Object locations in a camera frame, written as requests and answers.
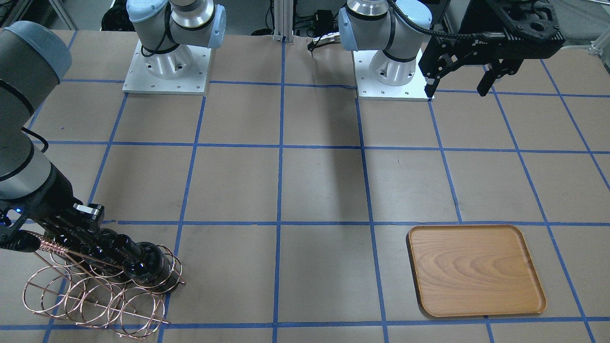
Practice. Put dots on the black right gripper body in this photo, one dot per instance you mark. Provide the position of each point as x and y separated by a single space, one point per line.
53 211

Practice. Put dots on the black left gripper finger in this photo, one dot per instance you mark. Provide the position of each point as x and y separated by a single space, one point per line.
435 67
496 71

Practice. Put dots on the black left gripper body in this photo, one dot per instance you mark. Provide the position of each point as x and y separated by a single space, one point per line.
444 61

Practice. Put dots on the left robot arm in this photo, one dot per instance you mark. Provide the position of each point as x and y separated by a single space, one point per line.
399 28

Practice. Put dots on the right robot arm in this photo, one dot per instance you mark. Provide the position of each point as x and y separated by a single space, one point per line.
175 42

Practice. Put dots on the dark wine bottle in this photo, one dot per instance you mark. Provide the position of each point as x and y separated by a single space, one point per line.
146 264

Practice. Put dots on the wooden tray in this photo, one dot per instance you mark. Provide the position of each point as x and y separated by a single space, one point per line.
474 270

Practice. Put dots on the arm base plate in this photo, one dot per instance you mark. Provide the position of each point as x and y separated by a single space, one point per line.
183 71
380 78

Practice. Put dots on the copper wire bottle basket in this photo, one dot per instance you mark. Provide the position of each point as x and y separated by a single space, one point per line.
63 291

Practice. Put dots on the aluminium frame post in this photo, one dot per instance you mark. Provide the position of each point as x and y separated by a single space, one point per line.
283 20

